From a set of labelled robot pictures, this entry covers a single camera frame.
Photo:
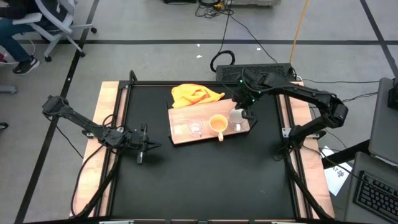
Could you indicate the black keyboard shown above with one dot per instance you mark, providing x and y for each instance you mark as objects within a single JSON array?
[{"x": 377, "y": 196}]

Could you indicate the black perforated computer case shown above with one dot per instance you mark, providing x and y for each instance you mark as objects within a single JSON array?
[{"x": 230, "y": 72}]

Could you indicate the beige ceramic mug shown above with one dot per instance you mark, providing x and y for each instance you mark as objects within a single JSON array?
[{"x": 218, "y": 124}]

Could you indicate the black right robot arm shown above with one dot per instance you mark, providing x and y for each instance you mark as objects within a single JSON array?
[{"x": 311, "y": 93}]

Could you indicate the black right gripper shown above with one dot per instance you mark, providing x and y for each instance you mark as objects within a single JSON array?
[{"x": 247, "y": 98}]

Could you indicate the orange cloth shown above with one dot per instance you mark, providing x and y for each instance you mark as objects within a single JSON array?
[{"x": 192, "y": 93}]

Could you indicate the white office chair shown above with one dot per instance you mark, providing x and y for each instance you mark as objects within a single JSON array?
[{"x": 53, "y": 21}]

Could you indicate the black device on desk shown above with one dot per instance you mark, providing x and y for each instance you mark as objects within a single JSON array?
[{"x": 393, "y": 96}]

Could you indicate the light wooden board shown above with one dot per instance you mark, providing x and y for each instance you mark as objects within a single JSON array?
[{"x": 186, "y": 116}]

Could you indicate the white paper sheet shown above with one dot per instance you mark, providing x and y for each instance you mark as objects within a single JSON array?
[{"x": 337, "y": 177}]

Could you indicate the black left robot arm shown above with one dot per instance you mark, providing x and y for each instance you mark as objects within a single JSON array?
[{"x": 81, "y": 121}]

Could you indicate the grey white patterned mug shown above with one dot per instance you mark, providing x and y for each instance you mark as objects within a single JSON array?
[{"x": 235, "y": 115}]

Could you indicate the grey desk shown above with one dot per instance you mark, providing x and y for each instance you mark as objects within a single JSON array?
[
  {"x": 384, "y": 130},
  {"x": 353, "y": 193}
]

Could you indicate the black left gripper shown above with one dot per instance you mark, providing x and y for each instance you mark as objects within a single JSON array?
[{"x": 140, "y": 141}]

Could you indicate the person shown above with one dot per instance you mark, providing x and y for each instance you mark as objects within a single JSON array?
[{"x": 12, "y": 43}]

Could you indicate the clear glass mug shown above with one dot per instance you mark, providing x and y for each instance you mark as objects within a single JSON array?
[{"x": 195, "y": 127}]

